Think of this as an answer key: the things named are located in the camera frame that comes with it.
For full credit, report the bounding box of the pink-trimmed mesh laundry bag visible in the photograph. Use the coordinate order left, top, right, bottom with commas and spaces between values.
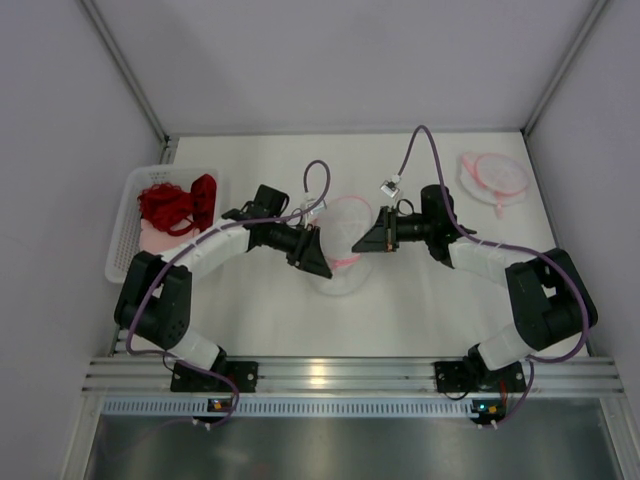
311, 195, 374, 296

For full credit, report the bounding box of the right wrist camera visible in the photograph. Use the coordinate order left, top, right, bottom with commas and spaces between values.
380, 174, 401, 199

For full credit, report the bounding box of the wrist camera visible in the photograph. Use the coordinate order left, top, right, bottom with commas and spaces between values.
301, 198, 327, 218
380, 174, 401, 199

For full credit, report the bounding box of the perforated cable tray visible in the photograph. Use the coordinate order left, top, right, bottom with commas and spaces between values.
102, 396, 501, 418

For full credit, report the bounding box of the aluminium rail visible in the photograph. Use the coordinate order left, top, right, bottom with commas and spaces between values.
82, 355, 624, 399

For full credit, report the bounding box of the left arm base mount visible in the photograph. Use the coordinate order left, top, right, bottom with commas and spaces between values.
170, 359, 259, 393

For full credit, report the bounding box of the white plastic basket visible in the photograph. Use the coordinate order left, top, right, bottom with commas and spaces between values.
105, 165, 222, 284

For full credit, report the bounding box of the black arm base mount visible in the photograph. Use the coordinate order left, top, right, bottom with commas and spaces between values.
434, 357, 526, 398

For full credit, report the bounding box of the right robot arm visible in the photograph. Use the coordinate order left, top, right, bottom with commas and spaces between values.
352, 185, 597, 371

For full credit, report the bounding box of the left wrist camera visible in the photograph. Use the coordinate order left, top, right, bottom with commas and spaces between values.
301, 198, 327, 218

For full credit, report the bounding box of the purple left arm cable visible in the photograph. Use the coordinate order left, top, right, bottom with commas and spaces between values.
123, 159, 333, 426

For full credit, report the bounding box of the pink garment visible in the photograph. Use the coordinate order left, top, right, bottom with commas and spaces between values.
139, 219, 200, 254

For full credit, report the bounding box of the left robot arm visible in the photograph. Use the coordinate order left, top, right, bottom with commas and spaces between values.
114, 185, 333, 371

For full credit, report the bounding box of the red lace garment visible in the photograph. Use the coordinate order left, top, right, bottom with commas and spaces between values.
137, 174, 217, 237

